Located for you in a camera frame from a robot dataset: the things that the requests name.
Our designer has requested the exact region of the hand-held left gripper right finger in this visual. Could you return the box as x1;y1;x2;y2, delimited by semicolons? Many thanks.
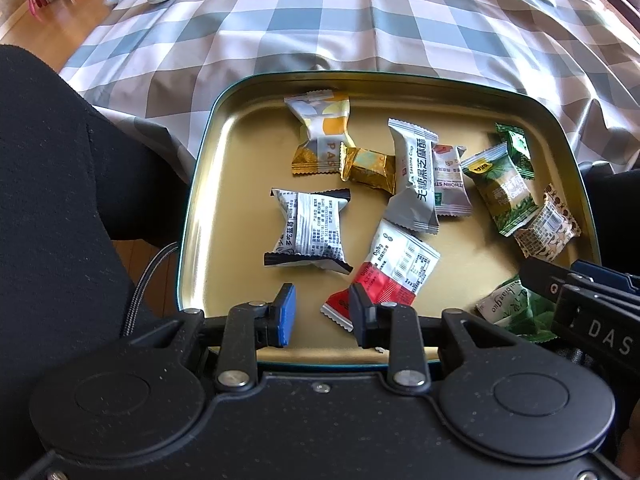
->
349;283;518;395

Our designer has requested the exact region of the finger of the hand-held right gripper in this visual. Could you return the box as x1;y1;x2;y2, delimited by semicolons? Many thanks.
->
519;256;568;306
570;259;640;297

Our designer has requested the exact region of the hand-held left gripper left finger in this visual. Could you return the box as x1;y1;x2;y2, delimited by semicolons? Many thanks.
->
126;283;297;394

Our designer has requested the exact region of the white packet with green leaves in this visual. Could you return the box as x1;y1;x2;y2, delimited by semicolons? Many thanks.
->
475;275;558;343

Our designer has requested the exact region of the brown patterned snack packet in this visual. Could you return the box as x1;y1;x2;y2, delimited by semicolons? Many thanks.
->
512;183;583;262

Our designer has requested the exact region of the red and white snack packet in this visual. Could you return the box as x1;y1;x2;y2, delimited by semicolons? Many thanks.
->
320;218;442;331

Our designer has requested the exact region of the black and white snack packet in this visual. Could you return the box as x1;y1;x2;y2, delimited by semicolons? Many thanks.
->
263;187;354;276

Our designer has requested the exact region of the green packet with yellow label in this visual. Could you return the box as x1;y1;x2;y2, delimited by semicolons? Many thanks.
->
460;142;541;237

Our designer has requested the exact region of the slim white and red packet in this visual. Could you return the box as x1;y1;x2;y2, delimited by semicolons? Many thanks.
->
432;144;474;218

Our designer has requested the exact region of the green foil candy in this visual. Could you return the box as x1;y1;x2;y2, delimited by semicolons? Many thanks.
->
494;122;536;181

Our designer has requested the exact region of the grey snack bar packet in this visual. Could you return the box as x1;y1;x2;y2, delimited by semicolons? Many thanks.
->
386;118;441;236

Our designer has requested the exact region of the gold foil candy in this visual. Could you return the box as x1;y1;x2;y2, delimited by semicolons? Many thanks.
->
339;141;398;195

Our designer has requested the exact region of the green tin with gold inside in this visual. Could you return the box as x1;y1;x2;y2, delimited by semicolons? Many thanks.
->
175;72;601;373

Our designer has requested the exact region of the yellow and white snack packet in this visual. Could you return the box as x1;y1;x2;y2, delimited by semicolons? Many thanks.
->
284;90;352;178

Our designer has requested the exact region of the person's right leg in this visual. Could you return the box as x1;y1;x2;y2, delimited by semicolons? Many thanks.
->
580;160;640;281

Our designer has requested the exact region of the person's leg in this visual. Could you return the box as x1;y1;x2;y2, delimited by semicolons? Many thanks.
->
0;45;206;411
580;160;640;281

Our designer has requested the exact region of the person's left leg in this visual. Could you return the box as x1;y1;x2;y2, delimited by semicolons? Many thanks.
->
0;45;206;411

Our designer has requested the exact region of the checked tablecloth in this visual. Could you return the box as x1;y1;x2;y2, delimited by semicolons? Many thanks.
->
57;0;640;181

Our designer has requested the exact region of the braided grey cable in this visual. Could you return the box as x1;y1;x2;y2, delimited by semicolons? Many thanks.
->
119;241;180;339

